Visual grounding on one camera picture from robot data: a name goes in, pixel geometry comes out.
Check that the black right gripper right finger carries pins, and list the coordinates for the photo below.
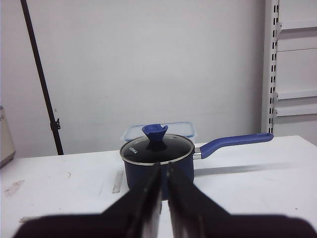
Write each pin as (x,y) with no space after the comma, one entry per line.
(194,215)

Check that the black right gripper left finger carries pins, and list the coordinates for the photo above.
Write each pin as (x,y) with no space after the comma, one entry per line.
(134,215)

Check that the glass pot lid blue knob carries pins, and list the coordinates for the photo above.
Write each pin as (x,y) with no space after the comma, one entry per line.
(156,146)

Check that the clear plastic food container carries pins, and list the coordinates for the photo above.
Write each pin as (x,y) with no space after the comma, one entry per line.
(183,128)

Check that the black tripod pole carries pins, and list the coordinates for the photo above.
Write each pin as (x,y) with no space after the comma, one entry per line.
(54,123)

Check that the cream silver toaster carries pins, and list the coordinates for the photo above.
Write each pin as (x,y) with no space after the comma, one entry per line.
(7,150)

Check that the white slotted shelf upright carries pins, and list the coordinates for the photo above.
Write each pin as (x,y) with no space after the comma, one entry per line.
(289,98)

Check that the blue saucepan with handle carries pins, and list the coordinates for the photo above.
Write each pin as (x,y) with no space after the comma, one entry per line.
(135,173)

